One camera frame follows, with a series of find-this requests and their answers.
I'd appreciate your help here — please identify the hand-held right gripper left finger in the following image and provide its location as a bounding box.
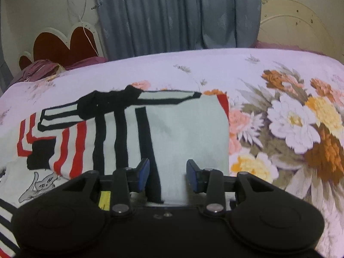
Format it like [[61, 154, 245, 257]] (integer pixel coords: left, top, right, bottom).
[[63, 158, 150, 218]]

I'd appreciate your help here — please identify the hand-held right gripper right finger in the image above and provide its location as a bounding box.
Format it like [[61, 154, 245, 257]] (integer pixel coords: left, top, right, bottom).
[[186, 159, 275, 218]]

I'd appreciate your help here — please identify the red black striped white shirt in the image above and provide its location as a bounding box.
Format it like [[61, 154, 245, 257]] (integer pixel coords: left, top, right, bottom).
[[0, 85, 230, 258]]

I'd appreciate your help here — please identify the floral lilac bed sheet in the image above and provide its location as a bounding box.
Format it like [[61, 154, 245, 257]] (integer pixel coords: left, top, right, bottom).
[[0, 48, 344, 258]]

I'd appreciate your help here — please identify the crumpled purple cloth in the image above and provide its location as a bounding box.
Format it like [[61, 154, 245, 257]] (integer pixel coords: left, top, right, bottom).
[[10, 56, 108, 85]]

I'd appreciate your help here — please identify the red white cloud-shaped headboard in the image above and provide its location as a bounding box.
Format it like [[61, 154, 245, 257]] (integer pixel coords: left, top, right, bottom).
[[18, 21, 106, 70]]

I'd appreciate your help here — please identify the purple pillow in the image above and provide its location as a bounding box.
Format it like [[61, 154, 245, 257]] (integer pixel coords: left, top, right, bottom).
[[251, 40, 327, 56]]

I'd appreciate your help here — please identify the grey-blue curtain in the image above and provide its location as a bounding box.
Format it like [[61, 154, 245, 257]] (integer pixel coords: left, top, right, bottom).
[[91, 0, 262, 60], [0, 43, 14, 93]]

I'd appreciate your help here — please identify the cream round headboard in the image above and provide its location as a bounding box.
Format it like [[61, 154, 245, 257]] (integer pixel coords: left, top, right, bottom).
[[256, 0, 344, 57]]

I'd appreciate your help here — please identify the thin white cable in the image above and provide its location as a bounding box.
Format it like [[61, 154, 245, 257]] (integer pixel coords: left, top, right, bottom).
[[66, 0, 100, 57]]

